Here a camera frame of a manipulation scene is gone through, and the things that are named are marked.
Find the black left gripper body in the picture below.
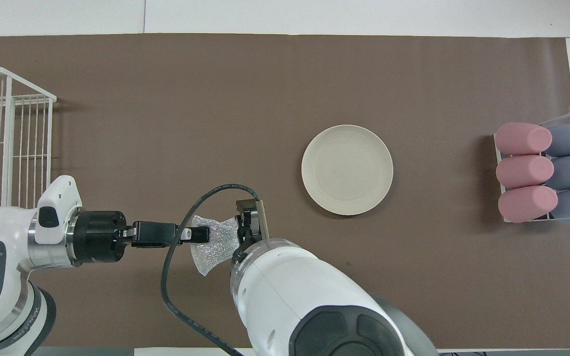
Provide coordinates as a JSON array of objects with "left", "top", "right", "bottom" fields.
[{"left": 72, "top": 211, "right": 183, "bottom": 265}]

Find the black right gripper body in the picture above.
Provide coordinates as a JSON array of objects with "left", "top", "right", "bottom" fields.
[{"left": 232, "top": 199, "right": 262, "bottom": 261}]

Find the silver mesh sponge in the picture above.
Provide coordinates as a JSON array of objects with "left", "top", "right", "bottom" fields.
[{"left": 190, "top": 214, "right": 241, "bottom": 277}]

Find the cream round plate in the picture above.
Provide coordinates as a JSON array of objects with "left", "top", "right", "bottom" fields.
[{"left": 301, "top": 125, "right": 394, "bottom": 216}]

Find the brown table mat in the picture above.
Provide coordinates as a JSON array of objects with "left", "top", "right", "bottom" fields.
[{"left": 0, "top": 33, "right": 570, "bottom": 349}]

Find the pink cup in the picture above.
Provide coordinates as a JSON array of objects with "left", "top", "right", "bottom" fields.
[
  {"left": 494, "top": 123, "right": 553, "bottom": 155},
  {"left": 496, "top": 155, "right": 555, "bottom": 189},
  {"left": 498, "top": 185, "right": 559, "bottom": 223}
]

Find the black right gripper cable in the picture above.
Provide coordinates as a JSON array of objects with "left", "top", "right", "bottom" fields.
[{"left": 160, "top": 184, "right": 270, "bottom": 356}]

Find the white wire dish rack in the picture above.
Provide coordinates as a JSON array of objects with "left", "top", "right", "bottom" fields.
[{"left": 0, "top": 66, "right": 57, "bottom": 209}]

